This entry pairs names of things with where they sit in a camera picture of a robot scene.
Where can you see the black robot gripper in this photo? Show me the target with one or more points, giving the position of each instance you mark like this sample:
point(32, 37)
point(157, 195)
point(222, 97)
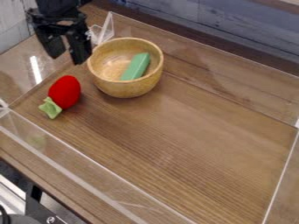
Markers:
point(53, 17)

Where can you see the red plush strawberry toy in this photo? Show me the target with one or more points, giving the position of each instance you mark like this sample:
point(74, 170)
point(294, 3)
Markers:
point(63, 96)

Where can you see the light wooden bowl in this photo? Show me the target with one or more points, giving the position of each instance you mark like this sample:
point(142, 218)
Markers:
point(110, 60)

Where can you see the green rectangular block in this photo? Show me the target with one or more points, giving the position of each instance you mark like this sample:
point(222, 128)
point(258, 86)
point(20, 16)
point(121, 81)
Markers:
point(137, 67)

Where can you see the clear acrylic corner bracket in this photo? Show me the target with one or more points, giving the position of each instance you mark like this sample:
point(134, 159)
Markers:
point(102, 33)

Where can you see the clear acrylic tray wall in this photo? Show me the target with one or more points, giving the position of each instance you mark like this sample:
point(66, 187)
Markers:
point(193, 154)

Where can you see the black table frame bracket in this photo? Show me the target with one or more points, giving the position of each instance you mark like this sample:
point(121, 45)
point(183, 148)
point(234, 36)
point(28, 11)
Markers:
point(36, 210)

